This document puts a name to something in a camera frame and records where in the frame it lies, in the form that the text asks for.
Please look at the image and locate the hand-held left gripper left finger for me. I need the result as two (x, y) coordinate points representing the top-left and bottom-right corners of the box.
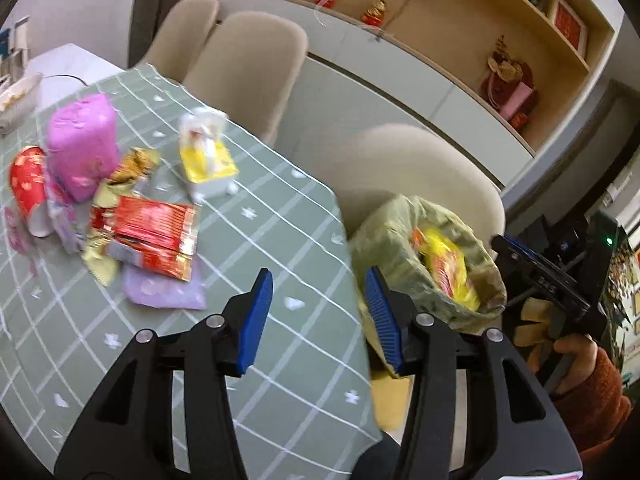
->
(55, 267), (275, 480)

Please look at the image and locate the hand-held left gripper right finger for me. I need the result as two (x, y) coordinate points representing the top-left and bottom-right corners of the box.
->
(363, 266), (584, 480)

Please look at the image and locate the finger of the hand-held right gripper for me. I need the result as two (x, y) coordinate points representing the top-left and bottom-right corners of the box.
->
(491, 236), (593, 321)
(501, 234), (567, 275)

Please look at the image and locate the yellow snack packet red logo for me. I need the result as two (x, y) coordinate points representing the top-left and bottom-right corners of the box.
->
(416, 227), (482, 312)

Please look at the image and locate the person's right forearm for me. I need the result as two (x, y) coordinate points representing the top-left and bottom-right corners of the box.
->
(550, 347), (634, 467)

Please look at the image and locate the person's right hand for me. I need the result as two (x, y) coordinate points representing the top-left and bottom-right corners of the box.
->
(553, 333), (600, 395)

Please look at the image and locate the colourful printed sheet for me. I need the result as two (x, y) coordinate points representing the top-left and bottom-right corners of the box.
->
(602, 232), (640, 377)

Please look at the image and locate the yellow seat cushion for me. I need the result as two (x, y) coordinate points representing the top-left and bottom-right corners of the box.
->
(372, 376), (412, 432)

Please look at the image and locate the purple flat packet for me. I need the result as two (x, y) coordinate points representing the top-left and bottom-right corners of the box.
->
(122, 258), (208, 310)

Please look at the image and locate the red foil snack packet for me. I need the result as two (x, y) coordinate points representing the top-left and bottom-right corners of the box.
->
(104, 237), (194, 282)
(112, 194), (199, 257)

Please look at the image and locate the beige dining chair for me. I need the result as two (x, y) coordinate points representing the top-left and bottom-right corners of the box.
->
(294, 123), (506, 262)
(182, 11), (310, 147)
(137, 0), (221, 81)

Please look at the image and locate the pink slim box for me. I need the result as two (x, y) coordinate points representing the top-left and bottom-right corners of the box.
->
(499, 82), (534, 121)

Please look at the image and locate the white yellow toothpick dispenser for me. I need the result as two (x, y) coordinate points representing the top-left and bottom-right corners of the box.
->
(178, 107), (240, 206)

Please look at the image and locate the white purple printed packet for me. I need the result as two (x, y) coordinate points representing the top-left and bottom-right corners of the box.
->
(43, 169), (85, 255)

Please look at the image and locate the red framed picture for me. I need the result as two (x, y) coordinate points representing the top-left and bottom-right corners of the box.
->
(547, 0), (589, 54)

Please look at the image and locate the pink tissue pack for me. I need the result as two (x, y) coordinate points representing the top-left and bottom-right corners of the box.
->
(47, 93), (120, 204)

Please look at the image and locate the small pink wrapper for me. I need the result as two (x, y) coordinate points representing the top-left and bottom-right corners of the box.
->
(3, 207), (34, 254)

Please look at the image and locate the red paper cup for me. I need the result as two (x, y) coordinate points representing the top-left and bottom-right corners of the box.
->
(8, 145), (52, 238)

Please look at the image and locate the large white patterned bowl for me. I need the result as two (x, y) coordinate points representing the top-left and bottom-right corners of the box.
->
(0, 72), (44, 134)

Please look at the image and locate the steel mug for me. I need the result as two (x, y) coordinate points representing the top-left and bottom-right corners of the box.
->
(0, 50), (26, 81)

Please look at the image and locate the wooden wall shelf cabinet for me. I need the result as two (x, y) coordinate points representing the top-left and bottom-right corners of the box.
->
(199, 0), (627, 202)

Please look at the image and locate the black charger cable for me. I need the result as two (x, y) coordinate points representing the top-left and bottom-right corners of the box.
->
(374, 0), (427, 44)

